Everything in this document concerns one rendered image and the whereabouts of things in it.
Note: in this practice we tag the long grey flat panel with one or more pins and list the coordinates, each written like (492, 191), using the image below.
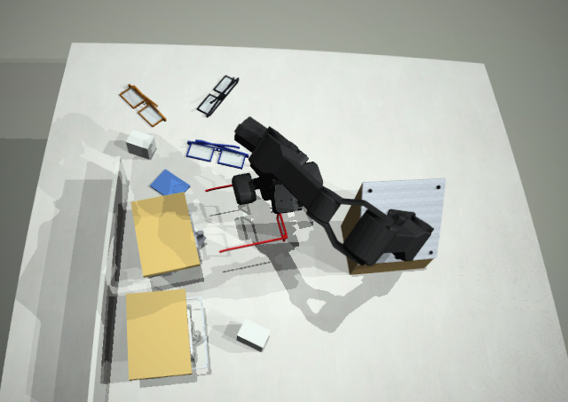
(104, 313)

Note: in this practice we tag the black-framed glasses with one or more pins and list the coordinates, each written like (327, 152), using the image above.
(210, 104)

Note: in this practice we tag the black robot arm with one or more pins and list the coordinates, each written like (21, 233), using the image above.
(400, 232)

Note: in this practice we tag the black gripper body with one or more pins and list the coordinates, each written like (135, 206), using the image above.
(244, 185)

